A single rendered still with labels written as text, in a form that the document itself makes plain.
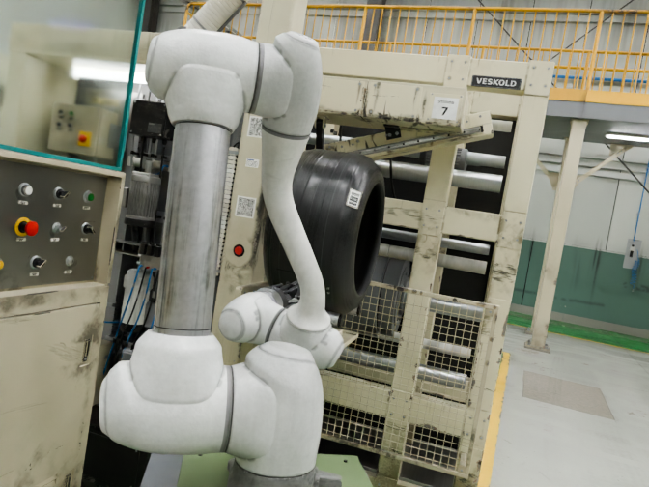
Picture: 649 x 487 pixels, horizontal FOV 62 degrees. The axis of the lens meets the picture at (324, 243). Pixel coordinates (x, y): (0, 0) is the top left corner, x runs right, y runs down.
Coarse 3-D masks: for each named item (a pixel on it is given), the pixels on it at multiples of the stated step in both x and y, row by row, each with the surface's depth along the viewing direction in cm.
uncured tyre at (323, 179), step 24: (312, 168) 175; (336, 168) 174; (360, 168) 176; (312, 192) 170; (336, 192) 168; (384, 192) 205; (312, 216) 167; (336, 216) 166; (360, 216) 172; (264, 240) 176; (312, 240) 167; (336, 240) 166; (360, 240) 220; (264, 264) 180; (288, 264) 172; (336, 264) 168; (360, 264) 217; (336, 288) 172; (360, 288) 200; (336, 312) 183
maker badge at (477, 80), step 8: (472, 80) 228; (480, 80) 227; (488, 80) 226; (496, 80) 225; (504, 80) 224; (512, 80) 223; (520, 80) 223; (504, 88) 224; (512, 88) 223; (520, 88) 223
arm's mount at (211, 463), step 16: (192, 464) 109; (208, 464) 110; (224, 464) 111; (320, 464) 116; (336, 464) 117; (352, 464) 118; (192, 480) 102; (208, 480) 103; (224, 480) 104; (352, 480) 110; (368, 480) 111
